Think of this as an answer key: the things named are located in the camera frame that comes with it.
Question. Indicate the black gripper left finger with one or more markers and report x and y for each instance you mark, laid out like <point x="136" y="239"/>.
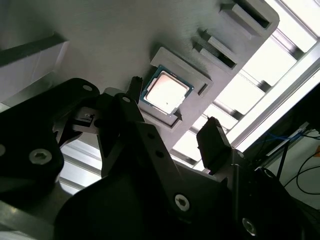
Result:
<point x="37" y="125"/>

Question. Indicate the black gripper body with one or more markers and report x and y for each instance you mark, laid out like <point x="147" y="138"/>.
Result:
<point x="112" y="212"/>

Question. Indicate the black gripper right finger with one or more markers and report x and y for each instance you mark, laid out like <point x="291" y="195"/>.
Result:
<point x="212" y="145"/>

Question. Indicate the silver CPU green edge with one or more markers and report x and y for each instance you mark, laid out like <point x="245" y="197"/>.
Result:
<point x="166" y="91"/>

